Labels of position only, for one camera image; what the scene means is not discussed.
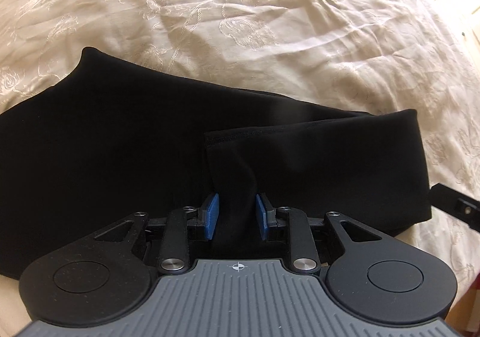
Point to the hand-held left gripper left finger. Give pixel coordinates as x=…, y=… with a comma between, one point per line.
x=212, y=218

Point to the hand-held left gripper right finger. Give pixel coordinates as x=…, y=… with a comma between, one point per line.
x=261, y=218

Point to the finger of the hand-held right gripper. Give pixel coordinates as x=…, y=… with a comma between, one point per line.
x=455, y=206

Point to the black pants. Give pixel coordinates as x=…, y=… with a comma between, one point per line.
x=131, y=142

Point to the cream embroidered bedspread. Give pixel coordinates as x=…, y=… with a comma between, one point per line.
x=262, y=22

